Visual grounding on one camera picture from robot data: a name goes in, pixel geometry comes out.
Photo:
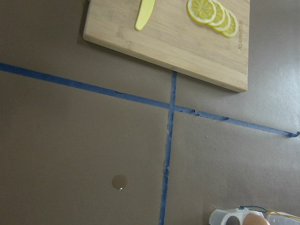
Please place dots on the clear plastic egg box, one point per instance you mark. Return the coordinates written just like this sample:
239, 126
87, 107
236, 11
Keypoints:
236, 216

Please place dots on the yellow plastic knife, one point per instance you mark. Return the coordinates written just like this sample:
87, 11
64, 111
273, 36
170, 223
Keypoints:
144, 14

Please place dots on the lemon slice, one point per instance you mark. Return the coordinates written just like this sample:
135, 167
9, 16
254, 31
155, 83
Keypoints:
233, 28
225, 25
220, 14
201, 11

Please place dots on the brown egg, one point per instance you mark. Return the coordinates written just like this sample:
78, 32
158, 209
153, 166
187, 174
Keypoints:
254, 219

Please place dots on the bamboo cutting board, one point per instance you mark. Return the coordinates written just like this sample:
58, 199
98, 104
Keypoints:
172, 39

